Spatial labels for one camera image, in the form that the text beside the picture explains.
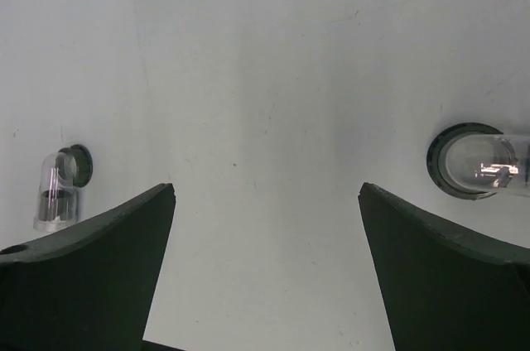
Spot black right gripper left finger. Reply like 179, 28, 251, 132
1, 184, 176, 351

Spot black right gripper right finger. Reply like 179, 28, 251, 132
359, 183, 529, 350

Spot clear elbow pipe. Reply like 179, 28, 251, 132
426, 123, 529, 200
33, 144, 94, 233

